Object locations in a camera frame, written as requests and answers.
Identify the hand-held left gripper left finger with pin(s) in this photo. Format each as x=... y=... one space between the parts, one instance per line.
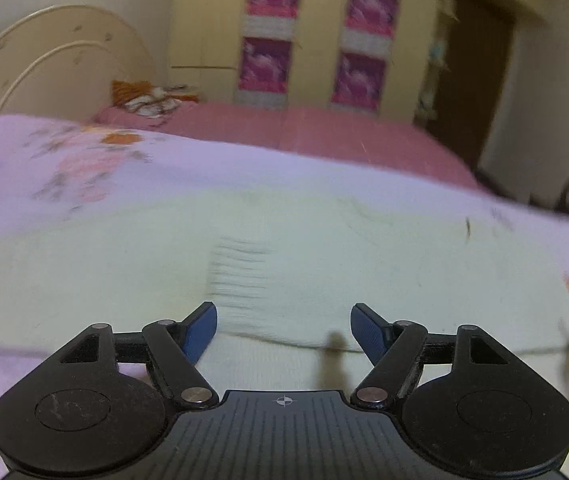
x=202 y=331

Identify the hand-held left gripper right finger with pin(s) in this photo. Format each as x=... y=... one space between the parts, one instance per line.
x=367 y=332

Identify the white knit sweater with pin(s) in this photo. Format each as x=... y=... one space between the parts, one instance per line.
x=314 y=260

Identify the orange and white clothes pile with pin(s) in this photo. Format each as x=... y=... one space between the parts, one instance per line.
x=139 y=97

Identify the floral printed blanket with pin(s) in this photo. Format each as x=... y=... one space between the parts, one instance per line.
x=189 y=160

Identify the pink checked bedsheet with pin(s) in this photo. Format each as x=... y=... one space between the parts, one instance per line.
x=314 y=130

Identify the cream corner shelf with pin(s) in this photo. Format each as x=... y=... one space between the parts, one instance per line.
x=427 y=95

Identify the dark wooden door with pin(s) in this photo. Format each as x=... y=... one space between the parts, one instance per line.
x=479 y=85

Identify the cream curved headboard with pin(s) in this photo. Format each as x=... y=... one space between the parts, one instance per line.
x=64 y=60

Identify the cream wardrobe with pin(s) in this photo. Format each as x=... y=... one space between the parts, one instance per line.
x=204 y=20

